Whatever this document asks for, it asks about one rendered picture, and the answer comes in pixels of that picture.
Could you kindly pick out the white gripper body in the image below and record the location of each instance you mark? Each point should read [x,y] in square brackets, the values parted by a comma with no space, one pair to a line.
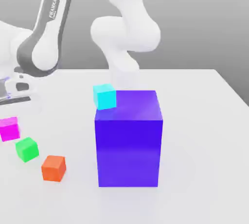
[15,100]

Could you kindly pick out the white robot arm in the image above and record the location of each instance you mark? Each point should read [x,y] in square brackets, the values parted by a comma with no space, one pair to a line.
[124,33]

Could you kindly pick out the small magenta cube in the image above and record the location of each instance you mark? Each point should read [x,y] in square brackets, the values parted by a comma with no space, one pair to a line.
[9,130]

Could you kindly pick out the small green cube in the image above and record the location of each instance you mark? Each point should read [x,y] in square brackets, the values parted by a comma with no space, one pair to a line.
[27,150]

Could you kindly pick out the small orange cube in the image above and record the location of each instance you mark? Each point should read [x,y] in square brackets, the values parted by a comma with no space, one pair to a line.
[53,168]

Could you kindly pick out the small cyan cube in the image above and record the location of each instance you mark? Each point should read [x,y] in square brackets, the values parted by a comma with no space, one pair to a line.
[106,99]

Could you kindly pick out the large purple box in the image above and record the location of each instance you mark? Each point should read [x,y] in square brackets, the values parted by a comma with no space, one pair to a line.
[128,150]

